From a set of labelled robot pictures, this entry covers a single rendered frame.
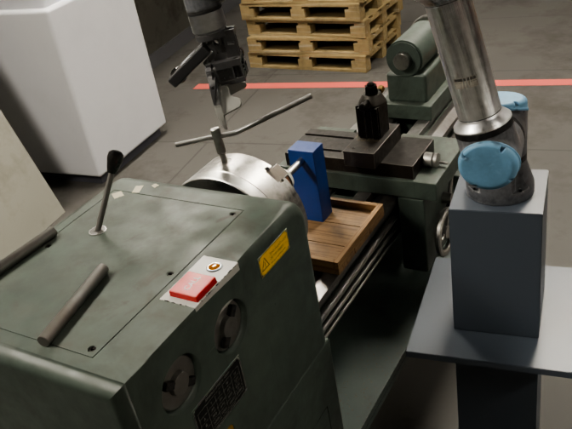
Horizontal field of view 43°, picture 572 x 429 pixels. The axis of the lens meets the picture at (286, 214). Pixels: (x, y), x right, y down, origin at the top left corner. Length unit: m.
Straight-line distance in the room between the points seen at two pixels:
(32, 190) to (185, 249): 3.04
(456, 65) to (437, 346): 0.72
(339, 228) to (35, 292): 0.94
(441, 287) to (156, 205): 0.84
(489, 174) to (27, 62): 3.45
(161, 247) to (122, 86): 3.41
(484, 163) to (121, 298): 0.73
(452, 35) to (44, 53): 3.29
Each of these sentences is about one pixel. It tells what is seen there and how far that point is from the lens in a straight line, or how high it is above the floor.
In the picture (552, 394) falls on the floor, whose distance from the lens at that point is 2.76.
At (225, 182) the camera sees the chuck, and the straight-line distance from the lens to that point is 1.61.
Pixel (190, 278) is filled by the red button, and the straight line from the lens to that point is 1.25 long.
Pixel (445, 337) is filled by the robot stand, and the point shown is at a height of 0.75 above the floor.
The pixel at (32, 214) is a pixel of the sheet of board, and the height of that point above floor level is 0.12.
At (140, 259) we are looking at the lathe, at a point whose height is 1.25.
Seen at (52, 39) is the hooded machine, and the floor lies 0.95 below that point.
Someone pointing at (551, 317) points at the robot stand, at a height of 0.75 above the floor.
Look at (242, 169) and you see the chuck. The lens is 1.64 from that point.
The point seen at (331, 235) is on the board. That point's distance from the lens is 1.99.
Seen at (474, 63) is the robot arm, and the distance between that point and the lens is 1.40.
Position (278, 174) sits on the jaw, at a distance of 1.68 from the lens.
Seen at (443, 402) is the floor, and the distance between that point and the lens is 2.71.
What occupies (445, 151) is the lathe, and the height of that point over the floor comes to 0.93.
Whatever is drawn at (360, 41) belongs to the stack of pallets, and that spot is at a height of 0.24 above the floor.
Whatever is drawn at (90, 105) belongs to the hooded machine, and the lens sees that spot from 4.50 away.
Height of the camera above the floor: 1.96
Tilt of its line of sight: 31 degrees down
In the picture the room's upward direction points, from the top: 10 degrees counter-clockwise
